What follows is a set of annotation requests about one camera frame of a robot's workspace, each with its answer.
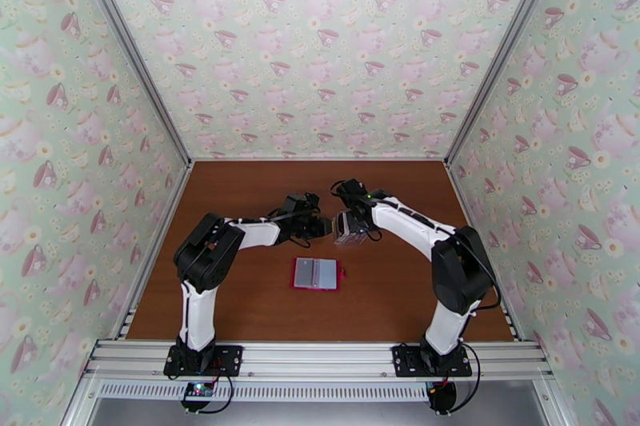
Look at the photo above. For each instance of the clear acrylic card stand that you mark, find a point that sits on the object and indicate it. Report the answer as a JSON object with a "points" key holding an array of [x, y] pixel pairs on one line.
{"points": [[350, 242]]}

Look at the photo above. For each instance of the red leather card holder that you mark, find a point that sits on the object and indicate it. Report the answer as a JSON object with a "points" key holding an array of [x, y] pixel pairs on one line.
{"points": [[315, 273]]}

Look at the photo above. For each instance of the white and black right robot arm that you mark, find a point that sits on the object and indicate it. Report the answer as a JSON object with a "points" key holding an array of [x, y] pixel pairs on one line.
{"points": [[445, 327]]}

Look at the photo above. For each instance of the circuit board with green light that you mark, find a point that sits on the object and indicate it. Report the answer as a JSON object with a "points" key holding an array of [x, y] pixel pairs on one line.
{"points": [[197, 388]]}

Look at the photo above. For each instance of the aluminium table back rail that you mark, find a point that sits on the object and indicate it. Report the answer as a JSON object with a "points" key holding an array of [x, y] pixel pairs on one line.
{"points": [[320, 159]]}

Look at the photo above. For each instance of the aluminium table side rail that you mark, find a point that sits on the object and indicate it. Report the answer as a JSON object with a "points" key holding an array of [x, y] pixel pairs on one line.
{"points": [[465, 205], [172, 207]]}

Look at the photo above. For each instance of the aluminium mounting rail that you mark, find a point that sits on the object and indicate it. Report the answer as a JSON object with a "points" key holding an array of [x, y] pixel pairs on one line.
{"points": [[320, 354]]}

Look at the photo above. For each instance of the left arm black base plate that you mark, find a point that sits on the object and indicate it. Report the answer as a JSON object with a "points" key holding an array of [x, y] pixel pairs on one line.
{"points": [[230, 357]]}

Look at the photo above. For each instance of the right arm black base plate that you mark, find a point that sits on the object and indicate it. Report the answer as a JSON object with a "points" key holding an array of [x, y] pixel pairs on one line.
{"points": [[405, 359]]}

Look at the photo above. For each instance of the black round electronics mount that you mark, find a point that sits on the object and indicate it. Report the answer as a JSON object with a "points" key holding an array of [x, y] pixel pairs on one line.
{"points": [[442, 397]]}

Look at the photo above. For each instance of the aluminium frame post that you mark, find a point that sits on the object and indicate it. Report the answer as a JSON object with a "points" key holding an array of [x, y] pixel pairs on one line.
{"points": [[130, 45], [504, 50]]}

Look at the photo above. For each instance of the aluminium frame leg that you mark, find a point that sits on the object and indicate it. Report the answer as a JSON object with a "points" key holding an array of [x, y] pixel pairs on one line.
{"points": [[555, 399], [80, 399]]}

